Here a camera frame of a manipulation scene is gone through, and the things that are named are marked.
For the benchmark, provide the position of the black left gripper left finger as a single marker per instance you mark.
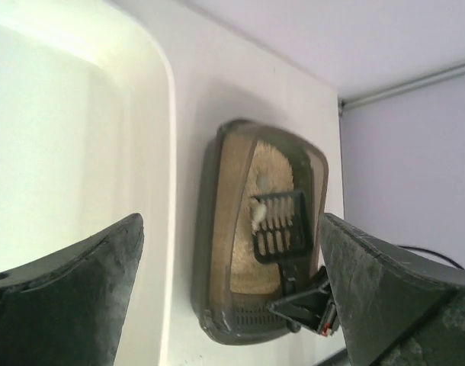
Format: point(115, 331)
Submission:
point(69, 307)

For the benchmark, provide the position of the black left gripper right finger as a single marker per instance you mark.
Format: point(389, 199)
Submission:
point(395, 307)

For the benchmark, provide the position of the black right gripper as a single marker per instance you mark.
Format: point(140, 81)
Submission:
point(313, 308)

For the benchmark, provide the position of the black litter scoop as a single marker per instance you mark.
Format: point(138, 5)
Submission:
point(285, 237)

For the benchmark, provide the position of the pale clump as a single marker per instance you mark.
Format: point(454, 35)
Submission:
point(258, 215)

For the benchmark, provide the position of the dark grey litter box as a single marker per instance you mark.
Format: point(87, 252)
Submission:
point(227, 317)

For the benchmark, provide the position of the beige cat litter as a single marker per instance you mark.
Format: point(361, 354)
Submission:
point(247, 275)

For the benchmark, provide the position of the grey clump upper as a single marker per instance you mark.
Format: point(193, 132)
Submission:
point(262, 182)

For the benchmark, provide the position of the white plastic bin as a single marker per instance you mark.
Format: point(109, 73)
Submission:
point(87, 137)

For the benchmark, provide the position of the aluminium frame rail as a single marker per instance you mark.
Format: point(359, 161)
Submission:
point(434, 77)

